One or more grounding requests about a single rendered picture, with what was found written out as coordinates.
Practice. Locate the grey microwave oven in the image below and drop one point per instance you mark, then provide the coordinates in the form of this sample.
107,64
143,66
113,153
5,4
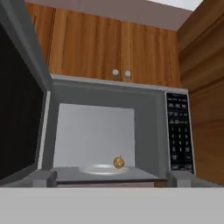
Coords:
148,116

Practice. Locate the tall wooden cabinet panel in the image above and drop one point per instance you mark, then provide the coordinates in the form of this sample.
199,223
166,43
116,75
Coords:
204,87

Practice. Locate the brown round onion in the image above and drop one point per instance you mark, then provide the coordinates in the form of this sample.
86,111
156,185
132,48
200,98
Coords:
118,162

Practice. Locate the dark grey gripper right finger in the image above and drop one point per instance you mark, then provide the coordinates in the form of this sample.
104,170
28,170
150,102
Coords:
178,177

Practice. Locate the white round plate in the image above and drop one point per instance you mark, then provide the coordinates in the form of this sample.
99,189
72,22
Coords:
96,170

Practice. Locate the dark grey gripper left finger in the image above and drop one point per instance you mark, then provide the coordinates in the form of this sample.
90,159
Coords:
43,176

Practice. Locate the round silver cupboard knob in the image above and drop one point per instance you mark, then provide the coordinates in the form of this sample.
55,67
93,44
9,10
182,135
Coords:
127,73
115,72

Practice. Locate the microwave door with black window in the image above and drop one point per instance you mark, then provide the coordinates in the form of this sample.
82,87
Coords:
20,102

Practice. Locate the wide wooden cupboard door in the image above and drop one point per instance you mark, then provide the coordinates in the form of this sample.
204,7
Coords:
84,46

